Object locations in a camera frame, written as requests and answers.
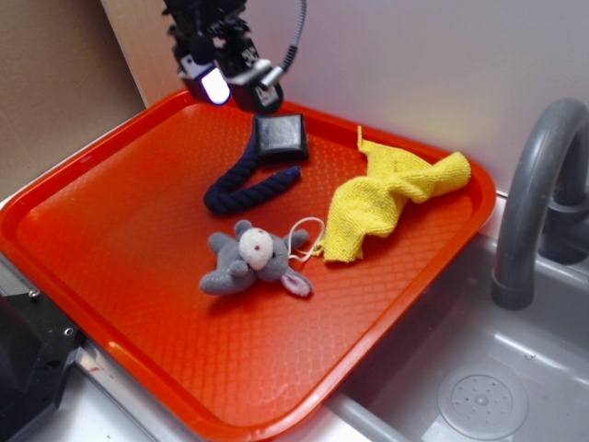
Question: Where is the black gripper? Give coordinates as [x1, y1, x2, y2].
[163, 0, 283, 112]

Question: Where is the black box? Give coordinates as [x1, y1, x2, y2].
[253, 113, 309, 164]

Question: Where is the wooden board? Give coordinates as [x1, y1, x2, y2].
[101, 0, 183, 107]

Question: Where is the grey plush mouse toy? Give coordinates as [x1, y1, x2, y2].
[200, 217, 326, 297]

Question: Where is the yellow cloth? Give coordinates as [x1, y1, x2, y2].
[314, 128, 471, 263]

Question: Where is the grey toy faucet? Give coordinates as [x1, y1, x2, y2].
[491, 98, 588, 310]

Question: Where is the grey toy sink basin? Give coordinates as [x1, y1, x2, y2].
[321, 232, 589, 442]

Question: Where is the grey braided cable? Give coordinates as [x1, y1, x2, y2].
[257, 0, 308, 91]

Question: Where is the dark blue rope toy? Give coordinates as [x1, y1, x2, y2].
[203, 134, 301, 215]

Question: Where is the black metal bracket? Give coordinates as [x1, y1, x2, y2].
[1, 294, 81, 441]

